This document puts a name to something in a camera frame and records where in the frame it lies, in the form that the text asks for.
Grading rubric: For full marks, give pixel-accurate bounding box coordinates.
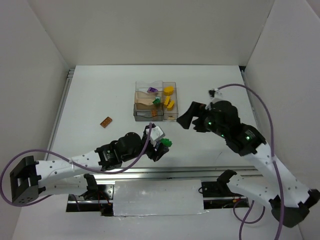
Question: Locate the green leaf lego brick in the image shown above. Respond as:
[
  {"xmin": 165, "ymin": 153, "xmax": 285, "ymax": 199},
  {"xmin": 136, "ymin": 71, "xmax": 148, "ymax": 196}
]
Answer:
[{"xmin": 160, "ymin": 138, "xmax": 173, "ymax": 148}]

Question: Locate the yellow lego brick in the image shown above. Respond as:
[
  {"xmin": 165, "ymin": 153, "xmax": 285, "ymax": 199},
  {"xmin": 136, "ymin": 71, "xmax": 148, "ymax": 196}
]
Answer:
[
  {"xmin": 163, "ymin": 96, "xmax": 171, "ymax": 107},
  {"xmin": 166, "ymin": 100, "xmax": 175, "ymax": 111}
]

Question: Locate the yellow flower lego piece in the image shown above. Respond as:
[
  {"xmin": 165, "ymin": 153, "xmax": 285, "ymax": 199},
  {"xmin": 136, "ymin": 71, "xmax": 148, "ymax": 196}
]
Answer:
[{"xmin": 163, "ymin": 86, "xmax": 175, "ymax": 96}]

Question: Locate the green square lego brick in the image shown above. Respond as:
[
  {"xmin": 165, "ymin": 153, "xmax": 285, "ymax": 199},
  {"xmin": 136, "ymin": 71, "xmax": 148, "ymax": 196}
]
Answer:
[{"xmin": 152, "ymin": 98, "xmax": 161, "ymax": 106}]

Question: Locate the purple lego brick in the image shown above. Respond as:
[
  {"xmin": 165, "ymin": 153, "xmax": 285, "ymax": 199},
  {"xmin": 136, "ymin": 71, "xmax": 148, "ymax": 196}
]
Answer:
[{"xmin": 147, "ymin": 87, "xmax": 158, "ymax": 93}]

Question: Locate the orange lego plate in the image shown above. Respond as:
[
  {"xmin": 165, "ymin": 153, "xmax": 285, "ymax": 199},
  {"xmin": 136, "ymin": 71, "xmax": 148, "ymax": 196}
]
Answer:
[{"xmin": 100, "ymin": 116, "xmax": 113, "ymax": 128}]

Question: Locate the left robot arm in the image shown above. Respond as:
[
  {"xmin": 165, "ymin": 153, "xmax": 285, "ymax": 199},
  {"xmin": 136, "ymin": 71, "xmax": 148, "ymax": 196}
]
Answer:
[{"xmin": 9, "ymin": 131, "xmax": 172, "ymax": 206}]

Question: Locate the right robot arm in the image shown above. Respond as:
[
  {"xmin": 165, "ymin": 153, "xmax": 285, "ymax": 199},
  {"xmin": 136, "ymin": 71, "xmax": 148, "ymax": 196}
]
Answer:
[{"xmin": 176, "ymin": 100, "xmax": 320, "ymax": 228}]

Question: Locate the tall clear drawer bin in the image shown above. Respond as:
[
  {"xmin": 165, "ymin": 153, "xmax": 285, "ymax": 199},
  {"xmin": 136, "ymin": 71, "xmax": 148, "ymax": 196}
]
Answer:
[{"xmin": 161, "ymin": 82, "xmax": 179, "ymax": 122}]

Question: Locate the grey tinted plastic bin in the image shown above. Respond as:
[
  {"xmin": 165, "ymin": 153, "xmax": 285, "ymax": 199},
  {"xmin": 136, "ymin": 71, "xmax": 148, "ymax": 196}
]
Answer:
[{"xmin": 133, "ymin": 105, "xmax": 164, "ymax": 122}]

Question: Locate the orange lego in bin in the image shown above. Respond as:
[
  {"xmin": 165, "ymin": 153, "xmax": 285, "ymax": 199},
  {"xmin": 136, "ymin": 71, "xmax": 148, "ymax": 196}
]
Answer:
[{"xmin": 151, "ymin": 110, "xmax": 158, "ymax": 117}]

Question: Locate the clear plastic bin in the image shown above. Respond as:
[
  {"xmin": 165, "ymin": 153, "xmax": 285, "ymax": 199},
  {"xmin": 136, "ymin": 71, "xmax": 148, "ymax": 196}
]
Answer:
[{"xmin": 135, "ymin": 80, "xmax": 163, "ymax": 94}]

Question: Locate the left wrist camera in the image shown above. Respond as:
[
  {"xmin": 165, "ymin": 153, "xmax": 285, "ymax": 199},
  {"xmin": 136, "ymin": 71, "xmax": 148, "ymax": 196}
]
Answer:
[{"xmin": 145, "ymin": 125, "xmax": 166, "ymax": 147}]

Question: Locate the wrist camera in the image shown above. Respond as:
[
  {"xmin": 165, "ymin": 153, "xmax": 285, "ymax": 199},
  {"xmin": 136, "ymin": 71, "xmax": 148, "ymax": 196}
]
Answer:
[
  {"xmin": 145, "ymin": 125, "xmax": 166, "ymax": 147},
  {"xmin": 205, "ymin": 88, "xmax": 223, "ymax": 110}
]

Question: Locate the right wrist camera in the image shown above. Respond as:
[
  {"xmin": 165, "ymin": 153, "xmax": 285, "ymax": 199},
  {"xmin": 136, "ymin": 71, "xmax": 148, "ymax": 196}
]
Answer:
[{"xmin": 205, "ymin": 88, "xmax": 223, "ymax": 110}]

